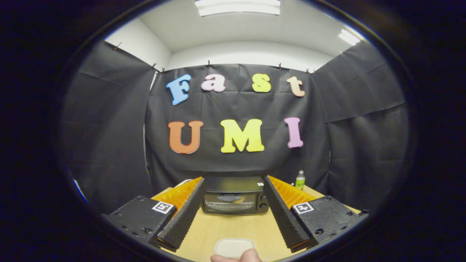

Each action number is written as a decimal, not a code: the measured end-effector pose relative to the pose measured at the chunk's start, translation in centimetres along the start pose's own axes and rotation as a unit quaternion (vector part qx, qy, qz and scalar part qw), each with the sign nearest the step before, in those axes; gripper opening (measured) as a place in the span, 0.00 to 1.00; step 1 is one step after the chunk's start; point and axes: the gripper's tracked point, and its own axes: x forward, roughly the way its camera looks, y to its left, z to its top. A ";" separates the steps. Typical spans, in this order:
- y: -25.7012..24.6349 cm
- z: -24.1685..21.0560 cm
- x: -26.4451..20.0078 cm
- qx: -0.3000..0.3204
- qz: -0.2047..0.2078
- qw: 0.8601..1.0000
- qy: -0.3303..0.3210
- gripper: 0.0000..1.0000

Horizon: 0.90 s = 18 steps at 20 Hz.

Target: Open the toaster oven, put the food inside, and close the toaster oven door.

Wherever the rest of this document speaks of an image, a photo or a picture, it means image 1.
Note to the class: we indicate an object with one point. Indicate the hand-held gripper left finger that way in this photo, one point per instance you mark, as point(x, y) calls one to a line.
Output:
point(185, 218)

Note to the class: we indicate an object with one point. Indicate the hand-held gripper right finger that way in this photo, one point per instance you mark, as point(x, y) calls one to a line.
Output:
point(284, 218)

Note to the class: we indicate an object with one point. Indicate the black toaster oven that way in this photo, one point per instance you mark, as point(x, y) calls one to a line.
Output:
point(233, 183)

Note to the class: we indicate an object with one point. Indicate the white pop-up toaster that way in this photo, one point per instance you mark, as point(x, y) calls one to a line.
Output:
point(184, 182)

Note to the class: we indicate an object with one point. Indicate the green label plastic bottle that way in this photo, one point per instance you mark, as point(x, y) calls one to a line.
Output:
point(300, 182)

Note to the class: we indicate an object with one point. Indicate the white rectangular plate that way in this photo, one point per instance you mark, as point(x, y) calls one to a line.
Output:
point(231, 245)

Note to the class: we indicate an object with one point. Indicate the small ceiling light panel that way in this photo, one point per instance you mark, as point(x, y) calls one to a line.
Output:
point(348, 37)

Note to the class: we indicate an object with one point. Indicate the large ceiling light panel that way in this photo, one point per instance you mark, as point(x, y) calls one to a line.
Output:
point(238, 7)

